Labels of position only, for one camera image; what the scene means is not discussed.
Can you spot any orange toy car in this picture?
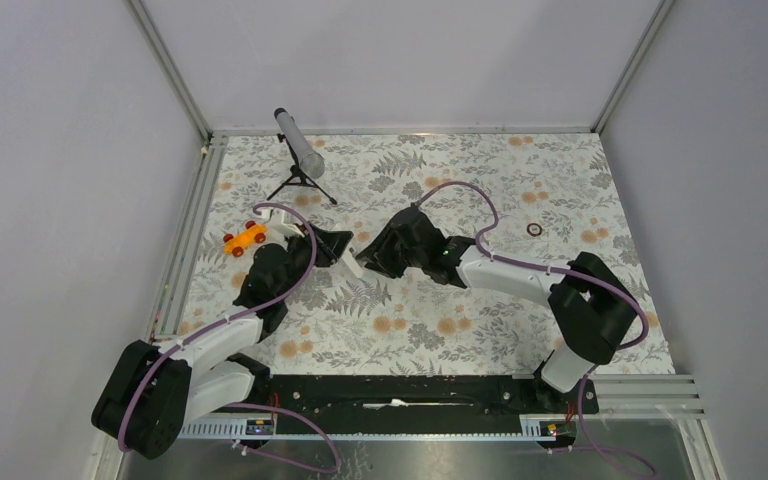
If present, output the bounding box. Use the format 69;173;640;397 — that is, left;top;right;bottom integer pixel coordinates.
223;221;268;257

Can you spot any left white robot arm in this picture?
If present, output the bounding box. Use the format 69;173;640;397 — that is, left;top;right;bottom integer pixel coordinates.
91;224;353;459

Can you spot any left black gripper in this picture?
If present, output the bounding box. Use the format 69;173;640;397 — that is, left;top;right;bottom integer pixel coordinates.
278;222;354;301

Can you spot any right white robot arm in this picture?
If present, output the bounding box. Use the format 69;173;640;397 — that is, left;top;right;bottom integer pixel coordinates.
355;206;637;412

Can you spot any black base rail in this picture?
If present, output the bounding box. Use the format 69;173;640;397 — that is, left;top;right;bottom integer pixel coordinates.
248;375;569;436

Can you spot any floral patterned table mat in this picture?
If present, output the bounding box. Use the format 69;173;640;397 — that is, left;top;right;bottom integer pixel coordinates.
156;134;674;375

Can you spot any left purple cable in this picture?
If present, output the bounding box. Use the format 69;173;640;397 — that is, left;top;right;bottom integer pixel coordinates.
117;202;319;453

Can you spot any white AC remote control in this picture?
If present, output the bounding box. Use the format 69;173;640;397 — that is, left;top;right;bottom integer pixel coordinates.
339;247;364;278

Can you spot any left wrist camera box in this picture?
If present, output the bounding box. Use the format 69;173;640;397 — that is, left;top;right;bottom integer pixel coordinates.
265;209;305;238

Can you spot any grey microphone on tripod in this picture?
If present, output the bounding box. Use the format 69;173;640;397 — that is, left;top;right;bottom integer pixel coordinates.
267;107;338;205

